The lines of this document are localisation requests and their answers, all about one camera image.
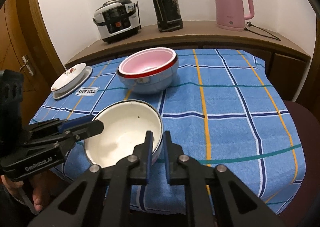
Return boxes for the wooden door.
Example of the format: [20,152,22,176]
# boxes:
[0,0,66,127]

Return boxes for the black kettle cable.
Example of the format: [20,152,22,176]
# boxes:
[244,21,282,41]

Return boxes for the white enamel bowl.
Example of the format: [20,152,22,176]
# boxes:
[84,99,164,168]

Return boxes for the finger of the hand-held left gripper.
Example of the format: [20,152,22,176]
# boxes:
[21,119,104,154]
[29,115,95,134]

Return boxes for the white floral plates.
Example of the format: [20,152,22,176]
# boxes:
[52,66,93,100]

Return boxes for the person's left hand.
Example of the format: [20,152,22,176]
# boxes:
[1,171,54,214]

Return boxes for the metal door handle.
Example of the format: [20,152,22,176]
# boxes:
[20,54,35,76]

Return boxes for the wooden door frame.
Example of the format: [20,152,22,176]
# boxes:
[26,0,67,72]

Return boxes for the pink electric kettle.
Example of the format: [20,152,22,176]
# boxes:
[209,0,255,32]

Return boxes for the blue checked cloth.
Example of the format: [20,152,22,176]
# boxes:
[29,48,309,214]

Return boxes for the brown wooden cabinet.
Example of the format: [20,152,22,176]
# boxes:
[64,20,312,103]

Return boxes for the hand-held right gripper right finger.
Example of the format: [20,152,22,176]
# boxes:
[163,131,280,227]

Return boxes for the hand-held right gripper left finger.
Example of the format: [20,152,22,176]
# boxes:
[27,131,154,227]

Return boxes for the white cloth label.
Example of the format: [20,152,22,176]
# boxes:
[76,86,100,96]

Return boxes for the white black rice cooker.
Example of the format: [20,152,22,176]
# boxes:
[92,0,142,44]

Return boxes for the floral white plate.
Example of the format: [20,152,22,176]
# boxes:
[51,62,87,91]

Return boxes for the pink bowl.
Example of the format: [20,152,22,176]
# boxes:
[117,47,177,76]

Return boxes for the dark red chair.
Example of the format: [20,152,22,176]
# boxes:
[282,100,320,192]

